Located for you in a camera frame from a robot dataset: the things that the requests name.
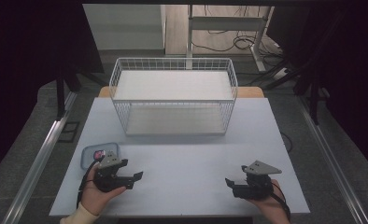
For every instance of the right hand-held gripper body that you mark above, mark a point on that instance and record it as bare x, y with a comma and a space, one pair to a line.
257, 186

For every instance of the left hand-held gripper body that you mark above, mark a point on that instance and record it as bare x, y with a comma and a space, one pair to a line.
109, 180

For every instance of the blue lidded plastic container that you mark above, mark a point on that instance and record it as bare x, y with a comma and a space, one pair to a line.
88, 155

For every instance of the person's left hand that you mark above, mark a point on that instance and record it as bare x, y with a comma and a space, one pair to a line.
92, 196

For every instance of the person's right hand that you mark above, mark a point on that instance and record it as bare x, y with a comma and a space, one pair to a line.
274, 208

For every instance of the black floor plate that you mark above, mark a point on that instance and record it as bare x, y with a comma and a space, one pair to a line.
68, 132

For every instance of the wooden table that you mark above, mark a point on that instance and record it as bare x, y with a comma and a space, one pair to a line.
250, 92

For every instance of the black stand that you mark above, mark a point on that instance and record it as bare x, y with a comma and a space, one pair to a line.
313, 96
60, 96

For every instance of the white power strip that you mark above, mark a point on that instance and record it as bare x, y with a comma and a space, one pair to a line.
280, 73

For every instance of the white cabinet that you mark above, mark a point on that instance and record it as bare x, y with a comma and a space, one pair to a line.
123, 26

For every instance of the black curtain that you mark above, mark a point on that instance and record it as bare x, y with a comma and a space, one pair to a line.
350, 77
23, 62

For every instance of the metal floor rail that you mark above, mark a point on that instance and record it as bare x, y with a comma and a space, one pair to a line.
39, 165
331, 158

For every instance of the white metal desk frame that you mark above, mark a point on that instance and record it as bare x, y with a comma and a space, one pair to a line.
225, 23

